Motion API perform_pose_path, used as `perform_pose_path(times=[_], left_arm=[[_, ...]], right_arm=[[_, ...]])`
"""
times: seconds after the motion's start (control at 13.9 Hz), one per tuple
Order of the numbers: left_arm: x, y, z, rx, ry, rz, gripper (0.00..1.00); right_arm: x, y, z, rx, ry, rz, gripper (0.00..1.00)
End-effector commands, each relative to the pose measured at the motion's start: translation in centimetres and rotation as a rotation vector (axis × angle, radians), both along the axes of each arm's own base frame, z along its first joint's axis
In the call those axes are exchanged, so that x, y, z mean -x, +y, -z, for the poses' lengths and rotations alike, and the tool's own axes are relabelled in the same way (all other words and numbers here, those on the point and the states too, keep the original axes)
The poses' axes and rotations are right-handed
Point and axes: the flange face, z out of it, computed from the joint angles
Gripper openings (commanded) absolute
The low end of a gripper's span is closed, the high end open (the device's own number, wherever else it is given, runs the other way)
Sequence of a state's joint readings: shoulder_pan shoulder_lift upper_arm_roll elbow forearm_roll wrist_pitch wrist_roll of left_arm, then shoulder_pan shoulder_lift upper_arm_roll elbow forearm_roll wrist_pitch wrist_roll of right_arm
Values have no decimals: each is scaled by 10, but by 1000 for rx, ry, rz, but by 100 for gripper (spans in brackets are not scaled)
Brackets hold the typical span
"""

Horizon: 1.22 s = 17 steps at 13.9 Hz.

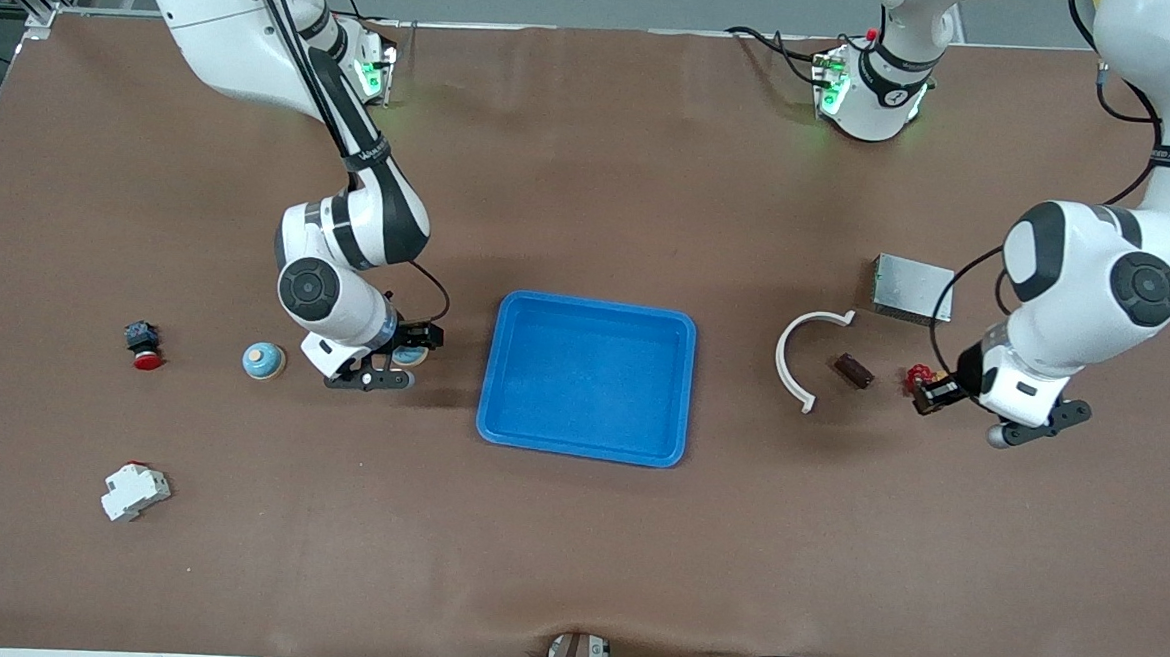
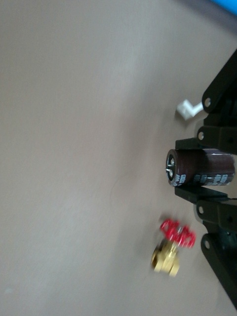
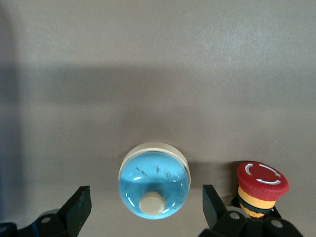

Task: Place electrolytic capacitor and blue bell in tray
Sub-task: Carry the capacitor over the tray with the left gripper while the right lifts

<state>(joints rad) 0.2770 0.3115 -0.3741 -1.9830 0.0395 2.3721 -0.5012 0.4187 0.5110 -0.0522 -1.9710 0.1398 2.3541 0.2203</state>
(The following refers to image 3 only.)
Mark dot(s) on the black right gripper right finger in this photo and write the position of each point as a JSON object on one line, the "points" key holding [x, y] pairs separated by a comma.
{"points": [[212, 209]]}

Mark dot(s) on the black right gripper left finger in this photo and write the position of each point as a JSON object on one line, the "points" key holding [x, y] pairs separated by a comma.
{"points": [[76, 209]]}

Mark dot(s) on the blue desk bell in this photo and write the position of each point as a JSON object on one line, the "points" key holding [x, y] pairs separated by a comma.
{"points": [[153, 177]]}

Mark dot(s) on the red yellow emergency stop button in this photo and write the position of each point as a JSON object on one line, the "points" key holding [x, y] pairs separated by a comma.
{"points": [[261, 177]]}

